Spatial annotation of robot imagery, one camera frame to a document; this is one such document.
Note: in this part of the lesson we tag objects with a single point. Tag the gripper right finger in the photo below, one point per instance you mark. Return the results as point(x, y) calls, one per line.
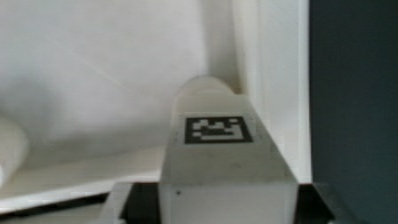
point(320, 206)

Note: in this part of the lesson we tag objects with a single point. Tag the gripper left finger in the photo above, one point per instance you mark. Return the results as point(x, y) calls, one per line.
point(132, 205)

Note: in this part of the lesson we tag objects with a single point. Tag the white square table top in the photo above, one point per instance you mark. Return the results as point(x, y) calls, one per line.
point(98, 56)

